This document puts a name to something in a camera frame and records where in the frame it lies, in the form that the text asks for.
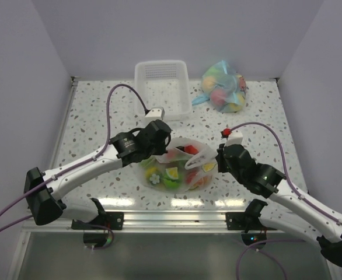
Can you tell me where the clear plastic fruit bag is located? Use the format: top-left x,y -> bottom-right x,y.
135,138 -> 218,194

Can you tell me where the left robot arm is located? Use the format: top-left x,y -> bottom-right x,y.
24,120 -> 172,229

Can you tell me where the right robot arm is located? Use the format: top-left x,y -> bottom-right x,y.
216,143 -> 342,268

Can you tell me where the blue plastic fruit bag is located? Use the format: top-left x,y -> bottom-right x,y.
191,60 -> 247,113

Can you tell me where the lemon slice toy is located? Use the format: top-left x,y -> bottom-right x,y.
165,167 -> 179,181

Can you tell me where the white plastic basket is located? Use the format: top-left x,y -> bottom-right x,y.
134,60 -> 192,121

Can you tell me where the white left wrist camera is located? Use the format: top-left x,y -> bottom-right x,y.
144,107 -> 165,121

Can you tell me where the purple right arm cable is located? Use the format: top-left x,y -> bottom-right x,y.
231,121 -> 342,280

